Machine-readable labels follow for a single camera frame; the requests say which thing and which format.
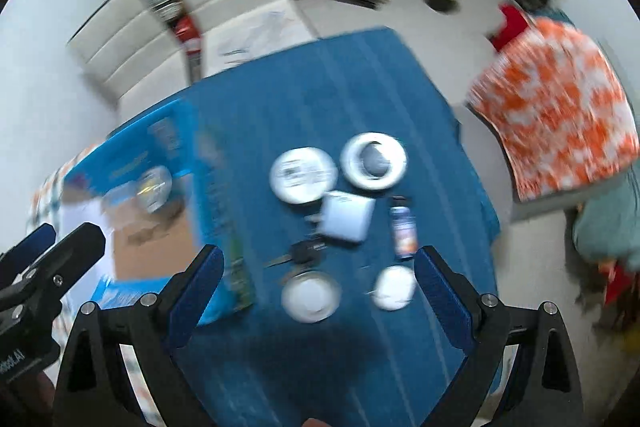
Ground grey-blue clothes pile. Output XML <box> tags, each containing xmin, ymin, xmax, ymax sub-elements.
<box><xmin>573</xmin><ymin>161</ymin><xmax>640</xmax><ymax>272</ymax></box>

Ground white power adapter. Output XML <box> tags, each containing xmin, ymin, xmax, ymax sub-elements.
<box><xmin>305</xmin><ymin>191</ymin><xmax>375</xmax><ymax>244</ymax></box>

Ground orange floral cushion chair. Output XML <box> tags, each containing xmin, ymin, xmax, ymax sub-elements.
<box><xmin>465</xmin><ymin>17</ymin><xmax>639</xmax><ymax>206</ymax></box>

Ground blue striped tablecloth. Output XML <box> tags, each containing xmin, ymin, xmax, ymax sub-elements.
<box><xmin>109</xmin><ymin>25</ymin><xmax>504</xmax><ymax>427</ymax></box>

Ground black car key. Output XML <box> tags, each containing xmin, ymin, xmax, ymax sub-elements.
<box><xmin>265</xmin><ymin>239</ymin><xmax>326</xmax><ymax>268</ymax></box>

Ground white earbuds case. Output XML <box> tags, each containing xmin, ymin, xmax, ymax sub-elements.
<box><xmin>370</xmin><ymin>265</ymin><xmax>416</xmax><ymax>311</ymax></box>

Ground blue cardboard box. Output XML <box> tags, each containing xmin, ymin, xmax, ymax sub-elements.
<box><xmin>63</xmin><ymin>100</ymin><xmax>254</xmax><ymax>325</ymax></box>

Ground left white padded chair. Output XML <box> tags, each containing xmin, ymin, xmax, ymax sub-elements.
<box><xmin>67</xmin><ymin>0</ymin><xmax>191</xmax><ymax>121</ymax></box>

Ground white jar black lid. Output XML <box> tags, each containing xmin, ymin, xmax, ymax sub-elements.
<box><xmin>341</xmin><ymin>132</ymin><xmax>407</xmax><ymax>192</ymax></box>

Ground white round printed tin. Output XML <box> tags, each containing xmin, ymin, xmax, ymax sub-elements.
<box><xmin>269</xmin><ymin>147</ymin><xmax>337</xmax><ymax>205</ymax></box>

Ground clear acrylic cube box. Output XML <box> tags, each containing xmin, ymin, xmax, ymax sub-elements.
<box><xmin>101</xmin><ymin>182</ymin><xmax>142</xmax><ymax>230</ymax></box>

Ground round metal lid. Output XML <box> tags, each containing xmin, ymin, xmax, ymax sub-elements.
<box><xmin>281</xmin><ymin>271</ymin><xmax>342</xmax><ymax>324</ymax></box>

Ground silver round tin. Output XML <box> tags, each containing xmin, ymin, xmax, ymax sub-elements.
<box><xmin>136</xmin><ymin>166</ymin><xmax>172</xmax><ymax>213</ymax></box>

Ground red bag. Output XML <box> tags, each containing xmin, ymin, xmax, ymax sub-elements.
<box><xmin>172</xmin><ymin>14</ymin><xmax>202</xmax><ymax>58</ymax></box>

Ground wire clothes hangers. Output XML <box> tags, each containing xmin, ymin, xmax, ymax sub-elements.
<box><xmin>216</xmin><ymin>10</ymin><xmax>295</xmax><ymax>60</ymax></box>

